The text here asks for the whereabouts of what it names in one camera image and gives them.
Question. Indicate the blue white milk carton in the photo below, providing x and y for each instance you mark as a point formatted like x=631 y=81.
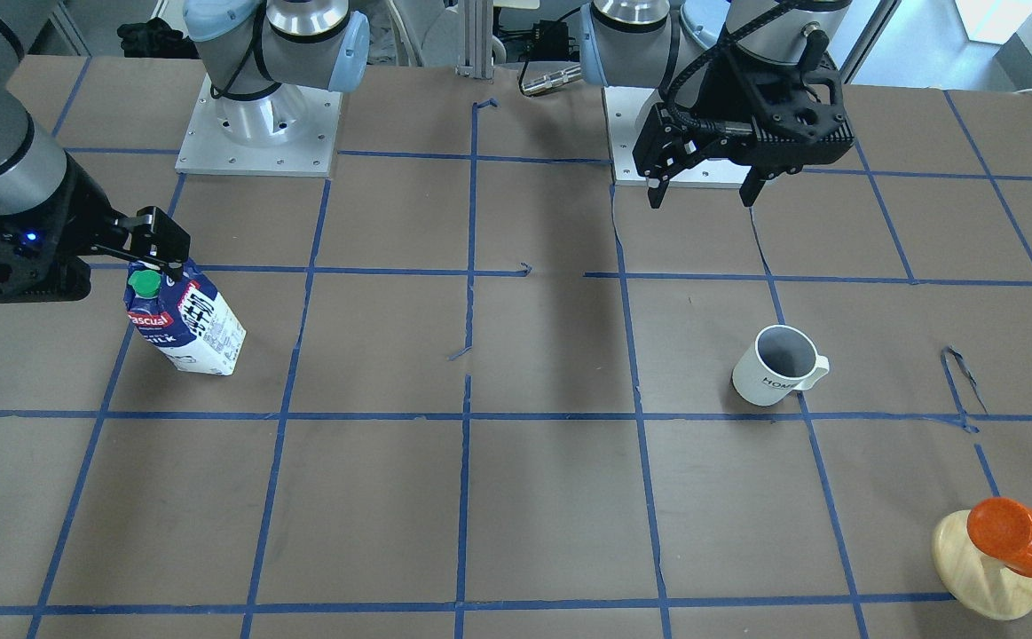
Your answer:
x=185 y=318

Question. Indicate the aluminium frame post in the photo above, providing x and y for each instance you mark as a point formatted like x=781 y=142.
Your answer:
x=476 y=59

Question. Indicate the white ceramic mug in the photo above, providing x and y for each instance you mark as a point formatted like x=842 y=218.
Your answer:
x=781 y=360

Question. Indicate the orange cup on stand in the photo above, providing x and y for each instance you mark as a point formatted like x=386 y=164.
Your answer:
x=1002 y=528

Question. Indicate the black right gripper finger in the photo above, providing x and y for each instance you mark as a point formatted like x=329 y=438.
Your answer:
x=157 y=239

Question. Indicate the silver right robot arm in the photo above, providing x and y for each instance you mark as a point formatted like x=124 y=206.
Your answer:
x=258 y=55

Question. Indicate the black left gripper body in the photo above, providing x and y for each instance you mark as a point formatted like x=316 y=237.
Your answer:
x=718 y=94

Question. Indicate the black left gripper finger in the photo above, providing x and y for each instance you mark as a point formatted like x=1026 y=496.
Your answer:
x=657 y=182
x=754 y=182

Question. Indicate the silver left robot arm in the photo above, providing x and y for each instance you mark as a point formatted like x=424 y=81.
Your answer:
x=660 y=45

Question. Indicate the round wooden stand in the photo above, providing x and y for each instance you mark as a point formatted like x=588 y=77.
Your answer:
x=979 y=582

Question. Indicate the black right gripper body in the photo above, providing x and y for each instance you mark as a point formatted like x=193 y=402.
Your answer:
x=74 y=219

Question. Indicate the silver metal connector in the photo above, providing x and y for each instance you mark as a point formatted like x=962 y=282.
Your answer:
x=544 y=84

